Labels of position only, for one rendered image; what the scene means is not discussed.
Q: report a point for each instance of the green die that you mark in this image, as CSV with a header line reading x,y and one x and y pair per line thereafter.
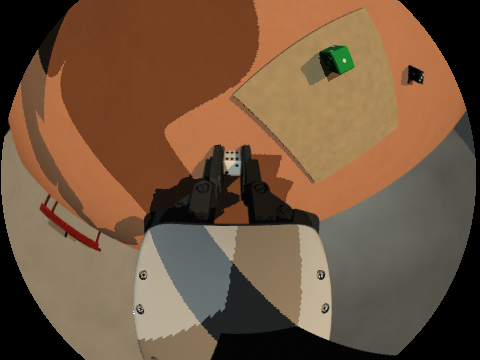
x,y
337,59

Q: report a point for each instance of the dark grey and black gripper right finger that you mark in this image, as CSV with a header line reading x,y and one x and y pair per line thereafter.
x,y
267,208

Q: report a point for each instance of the black die with white pips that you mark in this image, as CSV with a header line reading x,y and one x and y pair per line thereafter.
x,y
416,74

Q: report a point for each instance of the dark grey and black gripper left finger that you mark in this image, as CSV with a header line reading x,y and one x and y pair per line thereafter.
x,y
195,207

